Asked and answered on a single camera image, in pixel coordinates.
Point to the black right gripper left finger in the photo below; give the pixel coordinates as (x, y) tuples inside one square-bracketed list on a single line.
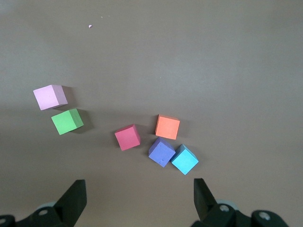
[(73, 201)]

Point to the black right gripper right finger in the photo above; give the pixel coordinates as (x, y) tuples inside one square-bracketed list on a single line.
[(203, 201)]

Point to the green foam cube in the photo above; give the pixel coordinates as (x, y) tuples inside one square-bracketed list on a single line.
[(65, 123)]

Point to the orange foam cube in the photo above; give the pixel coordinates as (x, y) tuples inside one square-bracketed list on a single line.
[(166, 127)]

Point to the red foam cube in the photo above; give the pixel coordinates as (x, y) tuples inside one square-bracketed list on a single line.
[(126, 138)]

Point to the pink foam cube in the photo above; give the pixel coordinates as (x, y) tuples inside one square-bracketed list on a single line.
[(48, 98)]

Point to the light blue foam cube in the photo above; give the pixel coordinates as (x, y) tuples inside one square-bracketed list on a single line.
[(184, 160)]

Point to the purple foam cube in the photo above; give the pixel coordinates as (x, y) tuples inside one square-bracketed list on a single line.
[(161, 153)]

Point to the brown table cover sheet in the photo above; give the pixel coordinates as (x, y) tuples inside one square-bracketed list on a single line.
[(165, 71)]

